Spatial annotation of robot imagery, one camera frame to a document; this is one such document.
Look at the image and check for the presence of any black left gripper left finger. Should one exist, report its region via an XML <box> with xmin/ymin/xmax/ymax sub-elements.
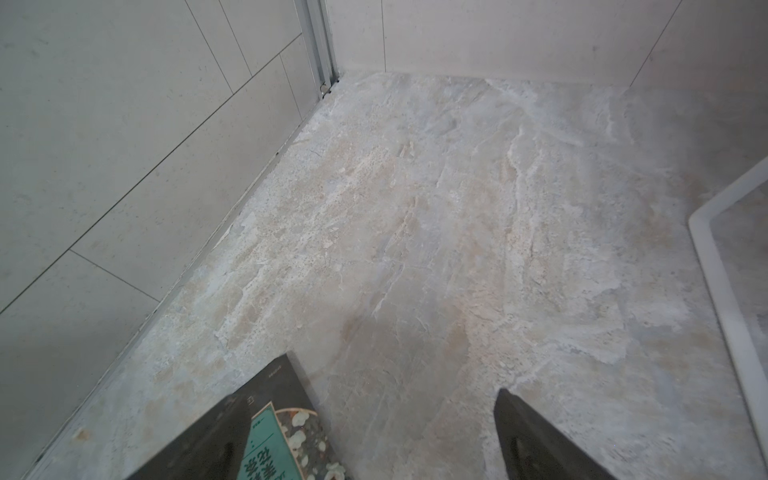
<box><xmin>130</xmin><ymin>394</ymin><xmax>250</xmax><ymax>480</ymax></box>

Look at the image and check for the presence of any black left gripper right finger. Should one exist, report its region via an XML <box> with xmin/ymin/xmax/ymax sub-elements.
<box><xmin>493</xmin><ymin>389</ymin><xmax>615</xmax><ymax>480</ymax></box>

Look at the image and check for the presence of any green label floral tea bag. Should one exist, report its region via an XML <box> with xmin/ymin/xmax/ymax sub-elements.
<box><xmin>233</xmin><ymin>354</ymin><xmax>353</xmax><ymax>479</ymax></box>

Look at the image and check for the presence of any white frame wooden shelf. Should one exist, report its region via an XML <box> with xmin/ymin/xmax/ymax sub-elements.
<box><xmin>688</xmin><ymin>159</ymin><xmax>767</xmax><ymax>459</ymax></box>

